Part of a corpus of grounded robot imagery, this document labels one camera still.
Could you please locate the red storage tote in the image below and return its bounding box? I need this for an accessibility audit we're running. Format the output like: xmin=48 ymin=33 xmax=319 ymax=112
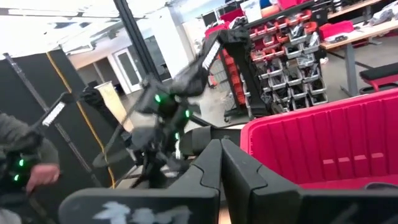
xmin=318 ymin=20 xmax=355 ymax=41

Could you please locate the black aluminium frame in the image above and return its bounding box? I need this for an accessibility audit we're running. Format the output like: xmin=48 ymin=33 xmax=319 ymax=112
xmin=112 ymin=0 xmax=163 ymax=82

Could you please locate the red plastic bin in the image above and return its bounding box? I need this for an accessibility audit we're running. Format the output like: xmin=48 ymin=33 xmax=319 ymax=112
xmin=239 ymin=88 xmax=398 ymax=190

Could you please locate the person's hand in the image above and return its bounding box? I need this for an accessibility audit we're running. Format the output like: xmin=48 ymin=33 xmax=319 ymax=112
xmin=25 ymin=164 xmax=62 ymax=194

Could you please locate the black flip-flop sandal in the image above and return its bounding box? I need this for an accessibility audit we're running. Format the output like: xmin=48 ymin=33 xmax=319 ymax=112
xmin=363 ymin=182 xmax=398 ymax=191

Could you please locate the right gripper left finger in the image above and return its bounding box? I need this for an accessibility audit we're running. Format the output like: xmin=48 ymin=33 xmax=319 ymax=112
xmin=58 ymin=139 xmax=223 ymax=224

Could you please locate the black band slide sandal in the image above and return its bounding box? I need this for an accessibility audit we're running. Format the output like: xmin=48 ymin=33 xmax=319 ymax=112
xmin=180 ymin=126 xmax=242 ymax=156

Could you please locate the person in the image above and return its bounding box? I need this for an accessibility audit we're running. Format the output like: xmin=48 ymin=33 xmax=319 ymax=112
xmin=0 ymin=111 xmax=62 ymax=224

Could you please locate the white glass door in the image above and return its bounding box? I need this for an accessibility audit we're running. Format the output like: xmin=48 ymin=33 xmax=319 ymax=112
xmin=111 ymin=47 xmax=143 ymax=94

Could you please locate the yellow cable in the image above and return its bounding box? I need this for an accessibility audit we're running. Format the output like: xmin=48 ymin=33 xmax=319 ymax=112
xmin=45 ymin=52 xmax=116 ymax=189

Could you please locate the black partition panel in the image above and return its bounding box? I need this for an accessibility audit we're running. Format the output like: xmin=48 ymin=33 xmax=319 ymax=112
xmin=0 ymin=48 xmax=136 ymax=190

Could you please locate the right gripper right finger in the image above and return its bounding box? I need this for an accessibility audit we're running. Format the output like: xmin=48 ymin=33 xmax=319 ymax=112
xmin=221 ymin=138 xmax=398 ymax=224

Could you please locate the storage rack with bins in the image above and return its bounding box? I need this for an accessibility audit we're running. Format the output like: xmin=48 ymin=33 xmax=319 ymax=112
xmin=217 ymin=0 xmax=330 ymax=121

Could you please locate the wooden top desk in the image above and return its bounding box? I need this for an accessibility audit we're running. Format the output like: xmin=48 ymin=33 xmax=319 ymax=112
xmin=320 ymin=17 xmax=398 ymax=98

